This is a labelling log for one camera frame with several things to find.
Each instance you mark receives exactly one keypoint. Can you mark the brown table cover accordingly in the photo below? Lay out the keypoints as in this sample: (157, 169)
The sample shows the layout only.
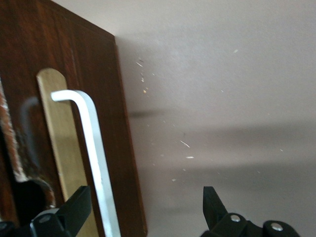
(222, 98)

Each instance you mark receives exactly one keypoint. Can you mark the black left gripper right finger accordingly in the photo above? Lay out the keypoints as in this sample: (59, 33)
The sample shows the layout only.
(214, 212)

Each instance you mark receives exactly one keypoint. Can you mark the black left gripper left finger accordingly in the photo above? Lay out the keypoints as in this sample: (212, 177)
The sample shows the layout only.
(74, 209)

